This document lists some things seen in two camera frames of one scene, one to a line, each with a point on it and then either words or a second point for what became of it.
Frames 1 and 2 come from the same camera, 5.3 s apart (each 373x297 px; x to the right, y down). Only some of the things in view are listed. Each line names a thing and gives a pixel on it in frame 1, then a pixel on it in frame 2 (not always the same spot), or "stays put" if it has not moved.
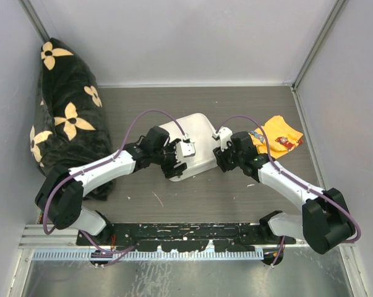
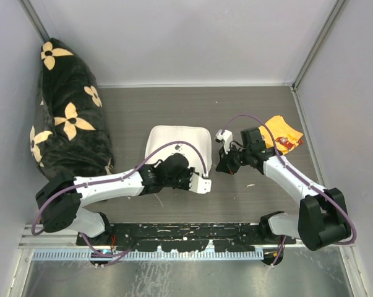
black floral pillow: x=72 y=130 stays put
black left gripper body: x=168 y=160 to x=182 y=182
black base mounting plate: x=224 y=237 stays put
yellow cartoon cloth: x=282 y=138 stays put
